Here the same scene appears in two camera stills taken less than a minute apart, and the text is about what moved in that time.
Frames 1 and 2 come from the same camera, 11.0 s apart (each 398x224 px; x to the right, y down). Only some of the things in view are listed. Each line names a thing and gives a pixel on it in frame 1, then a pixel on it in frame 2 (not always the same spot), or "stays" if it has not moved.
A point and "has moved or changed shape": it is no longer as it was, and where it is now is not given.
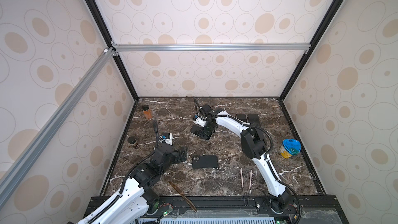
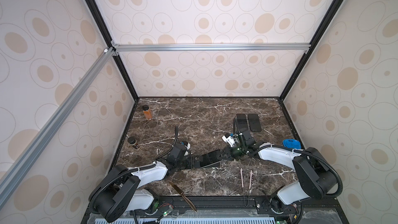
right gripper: x=204 y=131 -> x=228 y=154
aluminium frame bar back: x=210 y=47 stays
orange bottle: x=147 y=113 stays
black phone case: x=204 y=162 has moved or changed shape
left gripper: x=178 y=158 -> x=190 y=160
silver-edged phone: x=195 y=128 -> x=210 y=158
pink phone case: x=242 y=116 stays
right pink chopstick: x=251 y=179 stays
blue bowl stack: x=293 y=146 stays
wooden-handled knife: x=183 y=194 stays
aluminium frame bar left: x=20 y=164 stays
